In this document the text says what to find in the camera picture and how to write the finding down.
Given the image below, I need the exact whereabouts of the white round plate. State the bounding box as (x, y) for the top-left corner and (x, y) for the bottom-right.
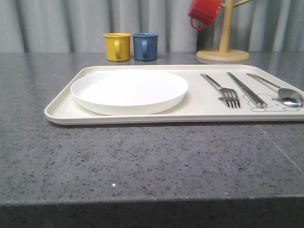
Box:
(71, 69), (189, 115)

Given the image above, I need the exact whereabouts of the silver fork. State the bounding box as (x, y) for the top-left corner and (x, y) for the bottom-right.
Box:
(200, 73), (241, 109)

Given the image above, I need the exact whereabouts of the silver chopstick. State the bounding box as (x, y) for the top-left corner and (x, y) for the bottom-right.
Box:
(229, 72), (268, 109)
(226, 72), (263, 109)

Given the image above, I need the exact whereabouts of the silver spoon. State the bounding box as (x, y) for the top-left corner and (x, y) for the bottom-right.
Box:
(246, 73), (304, 108)

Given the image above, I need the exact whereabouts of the blue mug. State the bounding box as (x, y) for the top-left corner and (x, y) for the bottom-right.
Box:
(132, 33), (159, 61)

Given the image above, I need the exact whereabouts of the yellow mug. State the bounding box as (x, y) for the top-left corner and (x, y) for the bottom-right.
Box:
(103, 33), (131, 62)

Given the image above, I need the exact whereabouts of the wooden mug tree stand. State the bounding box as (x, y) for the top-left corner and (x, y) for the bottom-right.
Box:
(196, 0), (250, 62)

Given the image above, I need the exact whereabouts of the cream rabbit serving tray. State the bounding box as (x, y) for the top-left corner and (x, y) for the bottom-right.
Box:
(44, 65), (304, 125)

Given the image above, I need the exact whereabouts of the red mug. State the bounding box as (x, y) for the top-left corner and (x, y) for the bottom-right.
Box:
(188, 0), (222, 30)

